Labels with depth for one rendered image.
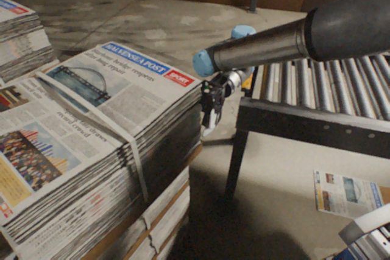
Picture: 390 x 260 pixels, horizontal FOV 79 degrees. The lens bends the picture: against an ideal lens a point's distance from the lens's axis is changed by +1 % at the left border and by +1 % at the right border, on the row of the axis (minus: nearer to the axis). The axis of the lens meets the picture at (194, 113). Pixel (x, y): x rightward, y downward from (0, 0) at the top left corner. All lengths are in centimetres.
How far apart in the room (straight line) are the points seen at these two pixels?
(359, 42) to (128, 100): 38
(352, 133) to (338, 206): 83
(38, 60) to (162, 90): 60
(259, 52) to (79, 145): 39
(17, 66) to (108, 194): 62
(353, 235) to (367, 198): 107
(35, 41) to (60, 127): 55
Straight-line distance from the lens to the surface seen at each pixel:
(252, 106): 82
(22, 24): 92
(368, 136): 92
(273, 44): 51
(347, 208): 170
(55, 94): 51
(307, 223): 156
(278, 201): 156
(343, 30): 44
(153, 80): 47
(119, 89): 47
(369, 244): 72
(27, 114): 47
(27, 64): 95
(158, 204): 71
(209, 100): 68
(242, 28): 77
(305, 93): 94
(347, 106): 95
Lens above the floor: 134
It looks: 44 degrees down
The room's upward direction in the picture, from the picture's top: straight up
